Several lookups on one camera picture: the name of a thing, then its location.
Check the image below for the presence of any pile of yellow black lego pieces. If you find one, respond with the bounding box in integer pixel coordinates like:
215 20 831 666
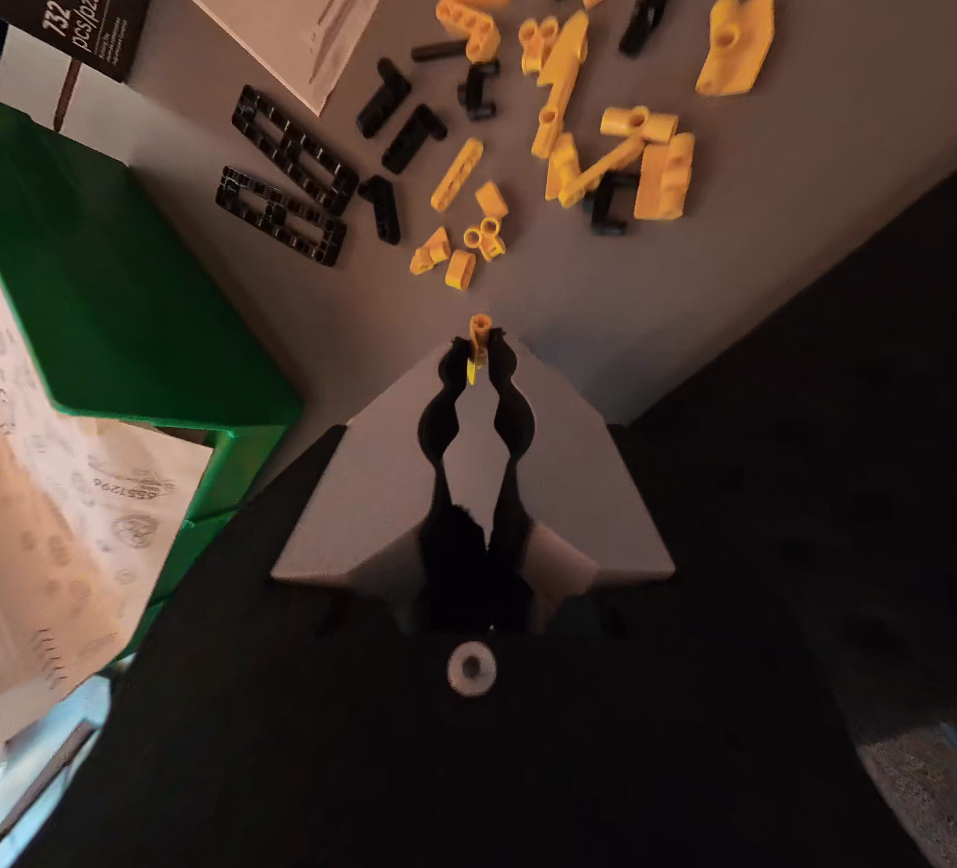
357 0 779 291

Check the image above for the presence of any green plastic bin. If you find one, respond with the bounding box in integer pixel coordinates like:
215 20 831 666
0 102 305 669

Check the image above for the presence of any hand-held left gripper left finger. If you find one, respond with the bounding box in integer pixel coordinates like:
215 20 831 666
269 339 474 585

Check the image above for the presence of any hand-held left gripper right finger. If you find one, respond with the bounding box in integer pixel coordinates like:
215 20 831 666
484 331 676 585

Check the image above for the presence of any black lego frame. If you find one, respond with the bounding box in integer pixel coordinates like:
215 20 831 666
230 84 361 216
214 164 349 269

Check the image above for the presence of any white paper parts bag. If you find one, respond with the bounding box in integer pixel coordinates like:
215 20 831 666
0 296 215 742

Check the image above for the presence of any lego instruction booklet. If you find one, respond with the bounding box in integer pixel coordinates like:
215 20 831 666
169 0 429 119

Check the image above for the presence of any small yellow lego pin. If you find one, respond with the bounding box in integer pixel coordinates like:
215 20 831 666
465 312 495 388

